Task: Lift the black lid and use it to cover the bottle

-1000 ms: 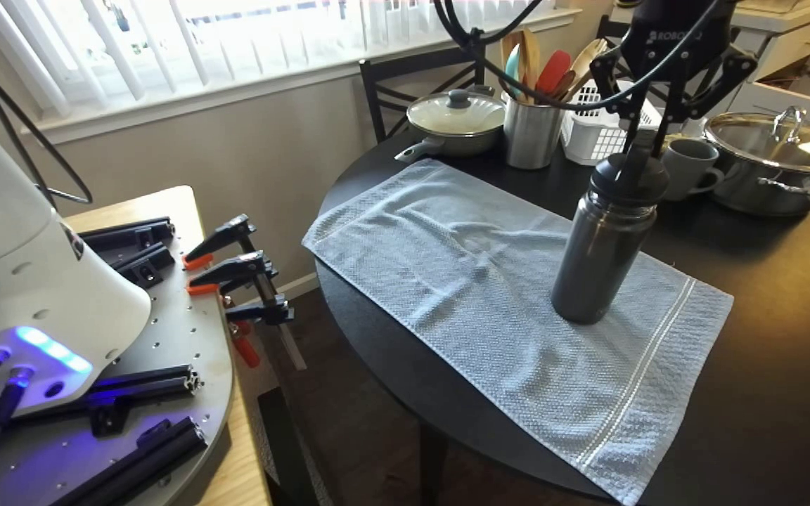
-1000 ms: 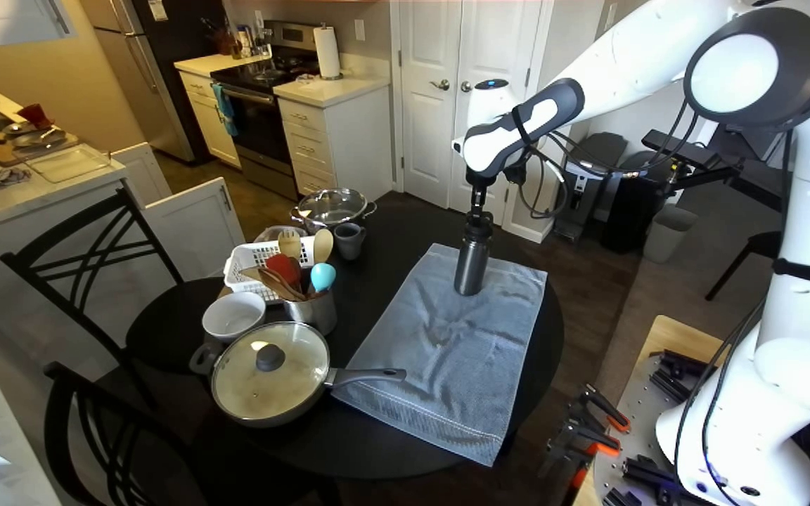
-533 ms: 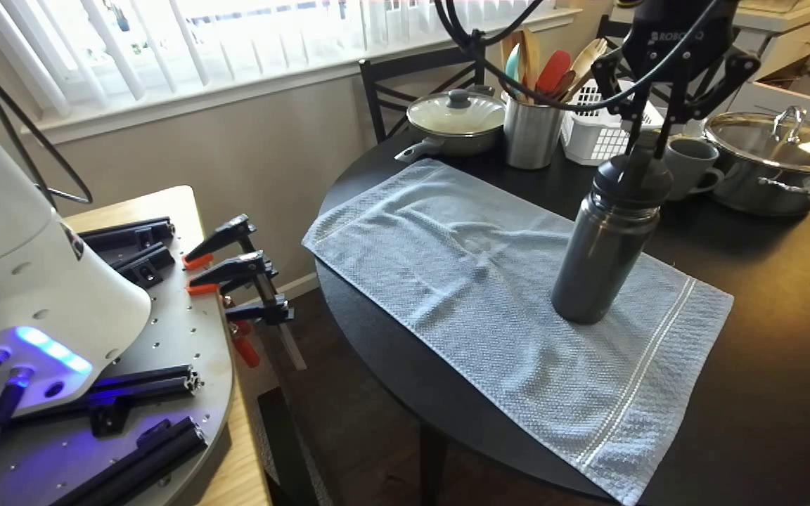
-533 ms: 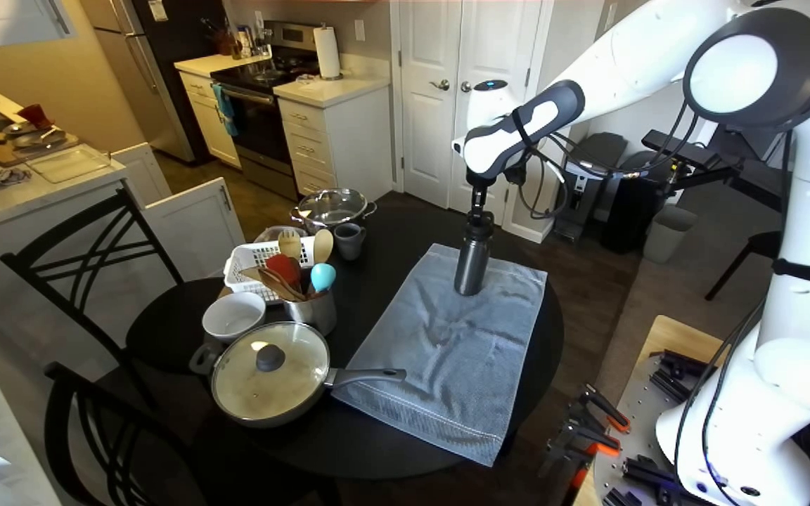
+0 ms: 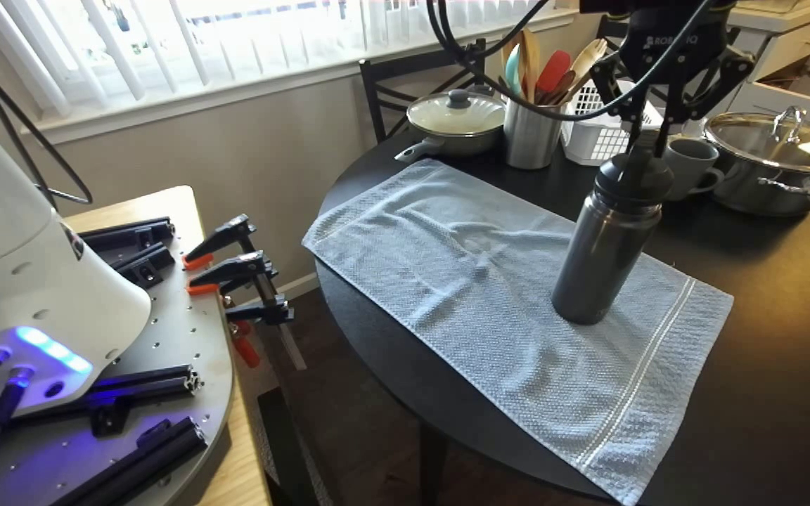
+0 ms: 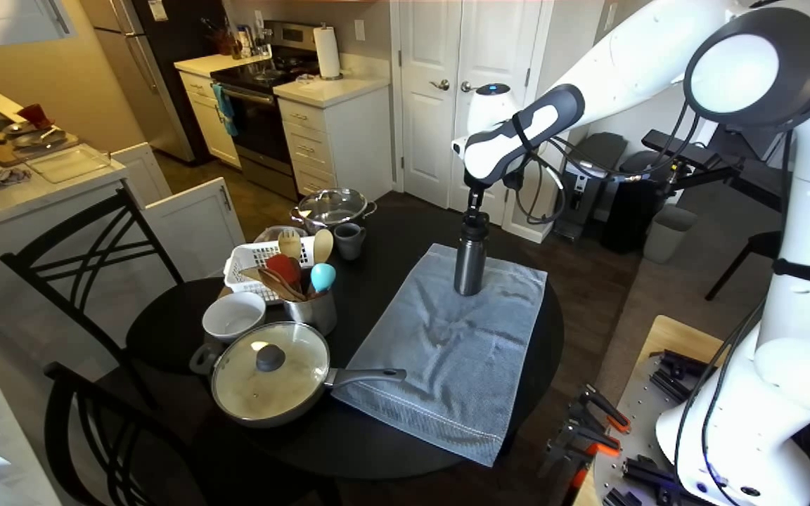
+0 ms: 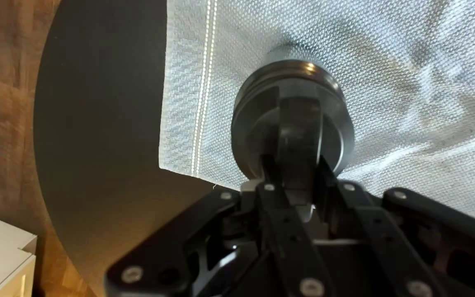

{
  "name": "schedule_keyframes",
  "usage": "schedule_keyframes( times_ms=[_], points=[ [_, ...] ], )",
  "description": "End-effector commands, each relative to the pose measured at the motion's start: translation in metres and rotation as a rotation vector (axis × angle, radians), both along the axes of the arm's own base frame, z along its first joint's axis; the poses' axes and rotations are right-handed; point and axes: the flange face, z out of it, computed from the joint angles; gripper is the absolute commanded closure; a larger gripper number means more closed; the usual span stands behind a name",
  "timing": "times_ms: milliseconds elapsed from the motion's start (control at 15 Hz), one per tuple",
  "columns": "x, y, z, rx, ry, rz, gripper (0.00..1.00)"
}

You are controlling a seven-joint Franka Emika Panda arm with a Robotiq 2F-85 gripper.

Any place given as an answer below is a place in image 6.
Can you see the white plastic basket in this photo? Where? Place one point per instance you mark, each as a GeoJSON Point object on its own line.
{"type": "Point", "coordinates": [246, 263]}

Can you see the steel pot with glass lid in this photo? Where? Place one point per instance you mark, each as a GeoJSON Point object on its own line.
{"type": "Point", "coordinates": [331, 209]}

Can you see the white panel door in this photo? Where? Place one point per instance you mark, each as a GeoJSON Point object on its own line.
{"type": "Point", "coordinates": [429, 94]}

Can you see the white bowl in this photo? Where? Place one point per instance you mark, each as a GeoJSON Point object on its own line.
{"type": "Point", "coordinates": [234, 316]}

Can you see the dark grey mug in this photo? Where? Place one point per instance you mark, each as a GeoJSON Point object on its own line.
{"type": "Point", "coordinates": [348, 240]}

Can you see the cream pan lid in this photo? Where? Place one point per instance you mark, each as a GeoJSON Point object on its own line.
{"type": "Point", "coordinates": [270, 370]}

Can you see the paper towel roll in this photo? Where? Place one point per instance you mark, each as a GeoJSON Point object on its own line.
{"type": "Point", "coordinates": [327, 52]}

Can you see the steel refrigerator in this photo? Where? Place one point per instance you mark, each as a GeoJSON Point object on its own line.
{"type": "Point", "coordinates": [139, 75]}

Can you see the grey utensil holder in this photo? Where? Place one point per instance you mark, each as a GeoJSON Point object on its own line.
{"type": "Point", "coordinates": [322, 309]}

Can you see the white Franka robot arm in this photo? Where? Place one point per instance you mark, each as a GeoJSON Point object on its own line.
{"type": "Point", "coordinates": [798, 281]}

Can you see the small grey bin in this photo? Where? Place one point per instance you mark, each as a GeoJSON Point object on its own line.
{"type": "Point", "coordinates": [666, 235]}

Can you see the white drawer cabinet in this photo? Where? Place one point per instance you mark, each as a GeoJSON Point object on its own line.
{"type": "Point", "coordinates": [334, 131]}

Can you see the red spatula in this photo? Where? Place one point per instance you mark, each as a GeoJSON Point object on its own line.
{"type": "Point", "coordinates": [282, 271]}

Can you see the black bottle lid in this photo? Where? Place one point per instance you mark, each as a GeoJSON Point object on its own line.
{"type": "Point", "coordinates": [474, 235]}

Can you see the dark grey metal bottle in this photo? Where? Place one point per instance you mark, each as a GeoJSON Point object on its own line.
{"type": "Point", "coordinates": [466, 271]}

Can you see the black metal bracket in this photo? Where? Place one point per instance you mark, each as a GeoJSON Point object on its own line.
{"type": "Point", "coordinates": [676, 375]}

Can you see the black trash can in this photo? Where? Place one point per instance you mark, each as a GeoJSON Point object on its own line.
{"type": "Point", "coordinates": [634, 200]}
{"type": "Point", "coordinates": [589, 184]}

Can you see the black orange bar clamp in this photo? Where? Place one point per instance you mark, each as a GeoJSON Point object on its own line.
{"type": "Point", "coordinates": [562, 472]}
{"type": "Point", "coordinates": [601, 408]}
{"type": "Point", "coordinates": [586, 440]}

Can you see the light blue towel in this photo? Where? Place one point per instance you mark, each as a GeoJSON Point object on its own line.
{"type": "Point", "coordinates": [441, 360]}

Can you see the black aluminium rail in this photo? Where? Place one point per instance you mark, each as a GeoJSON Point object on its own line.
{"type": "Point", "coordinates": [634, 478]}

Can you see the wooden spoon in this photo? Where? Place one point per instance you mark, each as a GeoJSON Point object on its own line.
{"type": "Point", "coordinates": [291, 245]}
{"type": "Point", "coordinates": [322, 245]}

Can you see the white kitchen counter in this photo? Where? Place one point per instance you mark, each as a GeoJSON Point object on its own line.
{"type": "Point", "coordinates": [40, 205]}

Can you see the grey frying pan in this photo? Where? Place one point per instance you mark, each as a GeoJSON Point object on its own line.
{"type": "Point", "coordinates": [267, 403]}

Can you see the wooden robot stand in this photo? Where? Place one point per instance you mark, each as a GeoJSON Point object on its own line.
{"type": "Point", "coordinates": [672, 347]}

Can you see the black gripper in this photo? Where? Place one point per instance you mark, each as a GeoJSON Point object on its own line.
{"type": "Point", "coordinates": [475, 194]}

